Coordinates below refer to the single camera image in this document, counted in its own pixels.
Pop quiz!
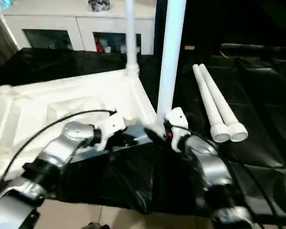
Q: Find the white plastic table top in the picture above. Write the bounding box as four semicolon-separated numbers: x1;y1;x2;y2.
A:
0;68;163;185

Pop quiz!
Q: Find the dark rounded object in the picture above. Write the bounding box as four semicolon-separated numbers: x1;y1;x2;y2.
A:
87;221;108;229

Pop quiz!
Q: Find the dark grey curtain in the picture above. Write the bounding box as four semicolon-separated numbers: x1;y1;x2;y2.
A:
0;6;19;70

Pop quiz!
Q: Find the white cabinet with glass doors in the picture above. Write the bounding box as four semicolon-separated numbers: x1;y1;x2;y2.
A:
2;0;157;56

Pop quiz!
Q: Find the black mat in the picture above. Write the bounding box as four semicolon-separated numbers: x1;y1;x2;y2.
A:
0;46;286;226

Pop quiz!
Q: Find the white plastic table leg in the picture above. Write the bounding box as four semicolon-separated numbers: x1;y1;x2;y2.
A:
154;0;187;135
192;63;231;143
198;63;249;143
124;0;141;77

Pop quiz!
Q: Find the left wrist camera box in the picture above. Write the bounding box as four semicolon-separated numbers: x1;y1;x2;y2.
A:
97;112;128;151

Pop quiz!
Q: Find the dark long metal bar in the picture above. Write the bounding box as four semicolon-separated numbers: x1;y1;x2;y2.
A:
221;42;286;52

